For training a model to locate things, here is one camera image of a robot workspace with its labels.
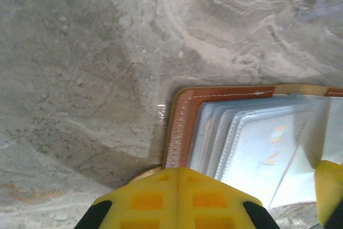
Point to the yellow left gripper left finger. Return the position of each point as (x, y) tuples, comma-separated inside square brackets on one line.
[(144, 205)]

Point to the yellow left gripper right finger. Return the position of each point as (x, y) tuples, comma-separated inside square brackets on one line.
[(211, 205)]

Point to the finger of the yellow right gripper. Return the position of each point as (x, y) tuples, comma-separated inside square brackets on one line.
[(329, 191)]

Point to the pale blue credit card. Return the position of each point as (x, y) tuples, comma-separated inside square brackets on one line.
[(268, 159)]

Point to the brown leather card holder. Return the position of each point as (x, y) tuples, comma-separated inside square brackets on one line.
[(185, 111)]

